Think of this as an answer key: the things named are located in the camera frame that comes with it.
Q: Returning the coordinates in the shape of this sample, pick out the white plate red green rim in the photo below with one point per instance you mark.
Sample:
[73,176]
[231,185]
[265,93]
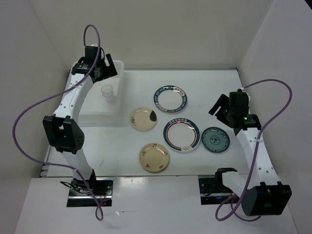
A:
[181,135]

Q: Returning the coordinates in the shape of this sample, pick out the white plastic bin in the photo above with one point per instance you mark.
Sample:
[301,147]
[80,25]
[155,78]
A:
[85,103]

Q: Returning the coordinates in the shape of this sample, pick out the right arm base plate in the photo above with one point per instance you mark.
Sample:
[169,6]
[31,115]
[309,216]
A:
[211,194]

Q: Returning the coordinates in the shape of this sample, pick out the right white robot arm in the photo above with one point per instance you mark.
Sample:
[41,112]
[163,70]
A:
[262,192]

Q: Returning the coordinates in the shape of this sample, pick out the beige plate with black patch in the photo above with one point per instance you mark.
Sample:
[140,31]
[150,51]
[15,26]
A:
[143,119]

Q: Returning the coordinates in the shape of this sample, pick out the clear glass cup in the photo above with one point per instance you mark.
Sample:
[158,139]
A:
[107,92]

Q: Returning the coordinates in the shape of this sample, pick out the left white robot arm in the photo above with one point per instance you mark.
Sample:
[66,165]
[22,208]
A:
[62,129]

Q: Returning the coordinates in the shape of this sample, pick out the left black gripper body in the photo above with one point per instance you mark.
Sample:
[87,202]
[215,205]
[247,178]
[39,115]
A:
[102,65]

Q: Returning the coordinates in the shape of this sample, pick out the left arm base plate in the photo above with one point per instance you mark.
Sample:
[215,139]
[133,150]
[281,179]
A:
[79,195]

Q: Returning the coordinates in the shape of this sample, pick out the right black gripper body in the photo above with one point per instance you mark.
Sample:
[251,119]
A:
[229,112]

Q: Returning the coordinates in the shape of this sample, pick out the white plate dark green rim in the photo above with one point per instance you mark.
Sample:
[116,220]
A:
[170,99]

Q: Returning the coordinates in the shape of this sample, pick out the beige plate with red marks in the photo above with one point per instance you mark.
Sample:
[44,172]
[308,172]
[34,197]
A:
[154,158]

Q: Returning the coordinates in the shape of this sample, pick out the teal patterned small plate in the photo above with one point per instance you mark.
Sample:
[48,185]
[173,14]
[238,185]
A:
[215,140]

